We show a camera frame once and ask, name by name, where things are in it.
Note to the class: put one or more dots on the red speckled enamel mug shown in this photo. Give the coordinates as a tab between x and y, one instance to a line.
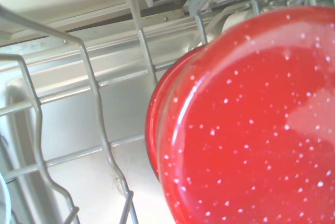
248	129

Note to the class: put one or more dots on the stainless steel dishwasher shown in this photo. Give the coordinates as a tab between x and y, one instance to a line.
125	109

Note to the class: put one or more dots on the white ceramic cup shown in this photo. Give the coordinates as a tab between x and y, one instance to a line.
233	21

